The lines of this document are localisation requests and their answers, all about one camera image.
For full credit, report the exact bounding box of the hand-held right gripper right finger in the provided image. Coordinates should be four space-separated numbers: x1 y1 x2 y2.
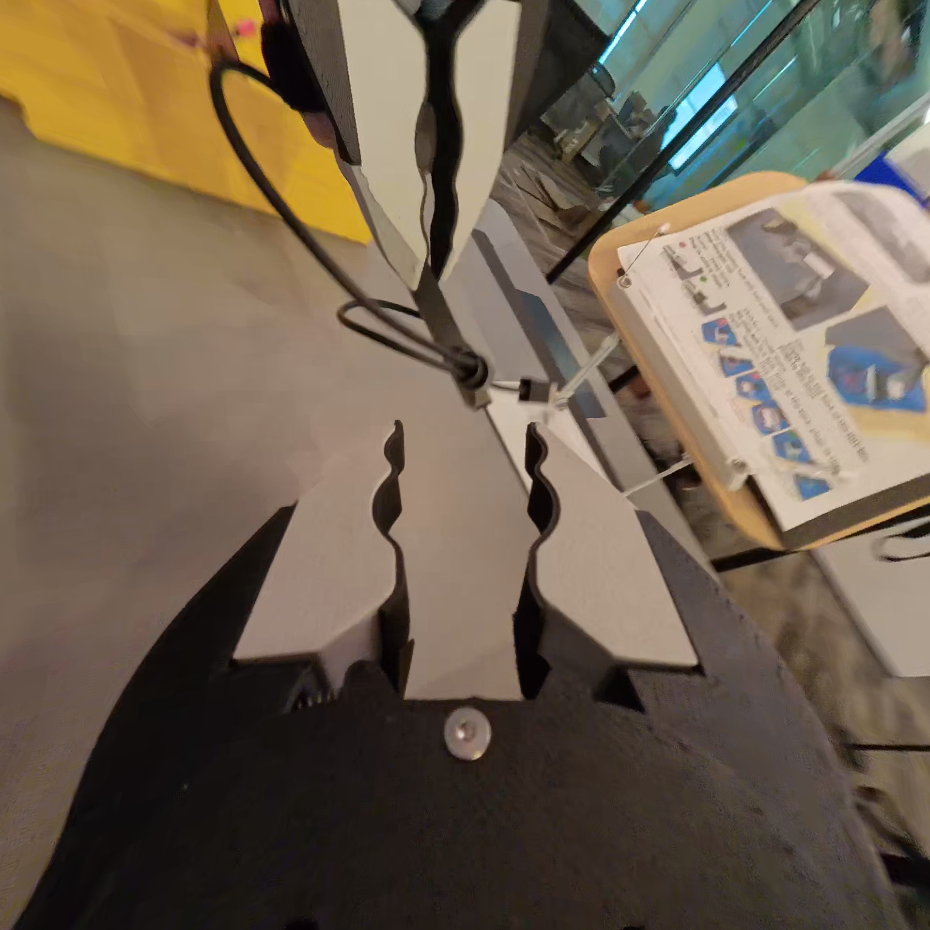
512 423 702 702

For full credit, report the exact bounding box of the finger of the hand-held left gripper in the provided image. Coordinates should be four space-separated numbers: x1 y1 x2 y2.
429 0 524 280
338 0 437 292

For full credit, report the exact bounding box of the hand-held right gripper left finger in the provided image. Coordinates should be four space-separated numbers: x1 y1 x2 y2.
231 420 415 702

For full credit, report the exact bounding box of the yellow plastic bin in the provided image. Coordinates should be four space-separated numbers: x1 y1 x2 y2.
0 0 375 244

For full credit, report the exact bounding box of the black hub cable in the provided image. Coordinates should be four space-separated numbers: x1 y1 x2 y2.
209 58 489 386

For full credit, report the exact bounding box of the printed instruction sheet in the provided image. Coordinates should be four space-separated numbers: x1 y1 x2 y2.
616 182 930 531

